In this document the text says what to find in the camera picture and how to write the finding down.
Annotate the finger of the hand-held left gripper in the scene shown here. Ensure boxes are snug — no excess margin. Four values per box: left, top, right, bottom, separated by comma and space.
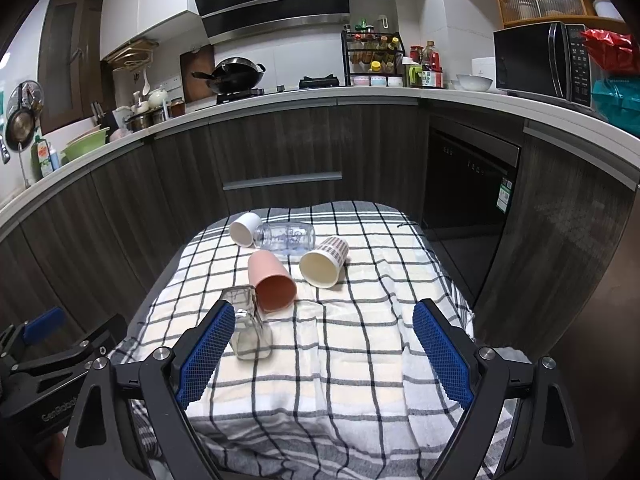
0, 307, 68, 361
10, 314, 129, 383

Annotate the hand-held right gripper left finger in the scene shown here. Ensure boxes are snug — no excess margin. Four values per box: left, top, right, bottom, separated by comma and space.
62, 299, 236, 480

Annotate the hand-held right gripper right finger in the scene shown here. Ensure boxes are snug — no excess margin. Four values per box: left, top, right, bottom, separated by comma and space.
412, 298, 586, 480

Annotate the clear square glass cup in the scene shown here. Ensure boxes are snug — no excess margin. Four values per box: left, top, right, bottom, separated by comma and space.
220, 285, 274, 362

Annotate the pink cup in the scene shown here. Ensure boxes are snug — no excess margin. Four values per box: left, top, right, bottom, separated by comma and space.
248, 251, 298, 312

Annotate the white cup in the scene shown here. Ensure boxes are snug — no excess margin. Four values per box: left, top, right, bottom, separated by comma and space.
229, 212, 263, 248

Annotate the clear printed glass cup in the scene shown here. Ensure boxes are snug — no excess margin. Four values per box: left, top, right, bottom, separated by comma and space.
254, 222, 317, 261

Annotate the patterned paper cup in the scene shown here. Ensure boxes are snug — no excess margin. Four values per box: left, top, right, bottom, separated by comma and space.
299, 235, 350, 289

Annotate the black white checked cloth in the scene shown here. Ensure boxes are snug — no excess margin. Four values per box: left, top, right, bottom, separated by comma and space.
107, 201, 476, 480

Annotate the black built-in dishwasher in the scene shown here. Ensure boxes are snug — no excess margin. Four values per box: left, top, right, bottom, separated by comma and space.
422, 115, 522, 306

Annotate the green dish soap bottle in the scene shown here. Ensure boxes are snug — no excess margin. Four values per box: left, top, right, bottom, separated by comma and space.
31, 135, 54, 179

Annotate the green plastic basin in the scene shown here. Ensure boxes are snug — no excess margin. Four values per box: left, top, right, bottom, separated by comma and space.
62, 126, 110, 162

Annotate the hanging frying pan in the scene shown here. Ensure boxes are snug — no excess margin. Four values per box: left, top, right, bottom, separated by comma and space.
5, 84, 39, 153

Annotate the steel pot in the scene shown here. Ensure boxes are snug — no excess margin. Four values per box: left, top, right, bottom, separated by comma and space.
125, 110, 167, 134

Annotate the white bowl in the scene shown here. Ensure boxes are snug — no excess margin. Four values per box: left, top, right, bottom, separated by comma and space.
456, 74, 493, 93

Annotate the hanging metal dish rack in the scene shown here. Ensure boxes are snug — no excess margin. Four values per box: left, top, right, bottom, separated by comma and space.
107, 37, 160, 72

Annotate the black wok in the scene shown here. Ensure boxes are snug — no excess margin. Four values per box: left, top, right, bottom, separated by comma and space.
191, 57, 266, 95

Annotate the dark sauce bottle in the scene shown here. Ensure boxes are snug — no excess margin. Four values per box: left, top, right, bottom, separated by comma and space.
421, 41, 445, 89

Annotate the black gas stove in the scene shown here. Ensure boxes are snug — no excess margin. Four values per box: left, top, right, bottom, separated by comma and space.
216, 75, 342, 106

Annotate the dark wooden cutting board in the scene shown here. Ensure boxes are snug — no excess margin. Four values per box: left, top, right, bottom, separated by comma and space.
180, 44, 216, 103

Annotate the black microwave oven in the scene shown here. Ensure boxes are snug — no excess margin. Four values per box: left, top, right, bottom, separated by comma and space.
493, 21, 596, 109

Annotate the teal plastic bag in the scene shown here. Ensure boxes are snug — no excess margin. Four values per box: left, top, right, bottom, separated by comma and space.
591, 77, 640, 136

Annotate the black spice rack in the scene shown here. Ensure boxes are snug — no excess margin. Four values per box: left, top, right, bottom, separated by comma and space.
341, 30, 406, 88

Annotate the red plastic bag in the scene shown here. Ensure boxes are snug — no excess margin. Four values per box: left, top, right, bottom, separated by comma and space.
580, 29, 636, 77

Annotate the black range hood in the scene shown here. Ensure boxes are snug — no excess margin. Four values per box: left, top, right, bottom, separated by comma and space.
186, 0, 351, 45

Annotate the white lidded container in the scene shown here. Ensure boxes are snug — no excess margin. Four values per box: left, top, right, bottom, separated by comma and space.
593, 0, 626, 22

